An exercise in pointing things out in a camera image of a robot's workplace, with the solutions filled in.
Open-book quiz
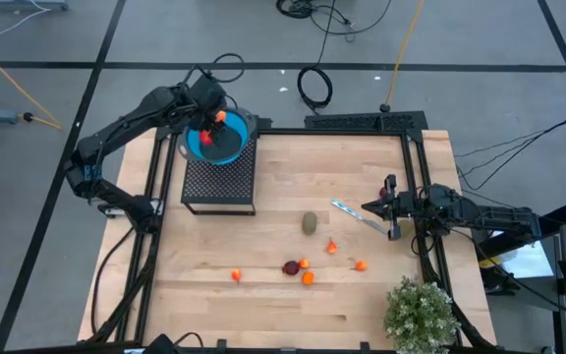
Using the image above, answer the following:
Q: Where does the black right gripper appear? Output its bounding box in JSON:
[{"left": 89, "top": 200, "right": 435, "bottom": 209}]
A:
[{"left": 361, "top": 174, "right": 434, "bottom": 242}]

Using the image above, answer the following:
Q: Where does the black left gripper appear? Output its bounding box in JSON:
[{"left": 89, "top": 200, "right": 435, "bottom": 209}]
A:
[{"left": 180, "top": 73, "right": 230, "bottom": 143}]

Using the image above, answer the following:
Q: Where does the orange-red mango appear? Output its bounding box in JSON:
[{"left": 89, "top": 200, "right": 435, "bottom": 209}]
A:
[{"left": 198, "top": 110, "right": 228, "bottom": 147}]

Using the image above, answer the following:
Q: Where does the blue collapsible bowl grey rim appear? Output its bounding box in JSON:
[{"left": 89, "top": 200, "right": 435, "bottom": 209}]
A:
[{"left": 177, "top": 106, "right": 258, "bottom": 166}]

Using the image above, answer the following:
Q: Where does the black mesh metal rack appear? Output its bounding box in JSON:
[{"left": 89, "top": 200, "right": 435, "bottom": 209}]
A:
[{"left": 180, "top": 125, "right": 259, "bottom": 216}]

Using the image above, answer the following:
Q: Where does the black perforated box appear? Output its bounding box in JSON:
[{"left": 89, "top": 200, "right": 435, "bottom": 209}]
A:
[{"left": 304, "top": 110, "right": 429, "bottom": 134}]

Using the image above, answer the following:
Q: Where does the green-white potted plant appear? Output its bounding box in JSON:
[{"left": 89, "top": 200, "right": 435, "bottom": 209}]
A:
[{"left": 383, "top": 274, "right": 463, "bottom": 354}]

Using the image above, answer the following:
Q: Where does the white flat panel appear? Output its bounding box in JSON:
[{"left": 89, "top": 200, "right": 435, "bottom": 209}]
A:
[{"left": 501, "top": 240, "right": 555, "bottom": 280}]

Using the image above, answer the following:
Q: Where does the black diagonal beam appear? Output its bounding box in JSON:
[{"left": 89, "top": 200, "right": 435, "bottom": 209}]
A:
[{"left": 533, "top": 200, "right": 566, "bottom": 232}]

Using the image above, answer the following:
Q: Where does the knife with blue-white handle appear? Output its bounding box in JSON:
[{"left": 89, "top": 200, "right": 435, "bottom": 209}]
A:
[{"left": 330, "top": 198, "right": 391, "bottom": 236}]

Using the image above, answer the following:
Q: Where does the black aluminium table frame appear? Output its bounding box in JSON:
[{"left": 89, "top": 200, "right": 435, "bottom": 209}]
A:
[{"left": 79, "top": 110, "right": 498, "bottom": 354}]

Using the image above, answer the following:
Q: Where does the black coiled cable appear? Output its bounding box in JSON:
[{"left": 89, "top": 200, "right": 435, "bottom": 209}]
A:
[{"left": 296, "top": 0, "right": 338, "bottom": 115}]

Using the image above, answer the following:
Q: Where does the yellow hanging cable black plug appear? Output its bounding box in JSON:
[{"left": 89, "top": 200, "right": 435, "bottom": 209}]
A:
[{"left": 379, "top": 0, "right": 425, "bottom": 114}]

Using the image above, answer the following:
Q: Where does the black cable bundle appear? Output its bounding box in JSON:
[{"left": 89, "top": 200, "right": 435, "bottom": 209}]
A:
[{"left": 276, "top": 0, "right": 393, "bottom": 36}]

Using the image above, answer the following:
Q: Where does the yellow floor cable black connector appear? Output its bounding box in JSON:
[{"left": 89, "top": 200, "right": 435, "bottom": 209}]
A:
[{"left": 0, "top": 37, "right": 64, "bottom": 132}]

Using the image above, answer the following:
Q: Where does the black lump with cable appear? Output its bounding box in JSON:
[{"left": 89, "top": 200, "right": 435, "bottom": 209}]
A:
[{"left": 142, "top": 331, "right": 206, "bottom": 354}]

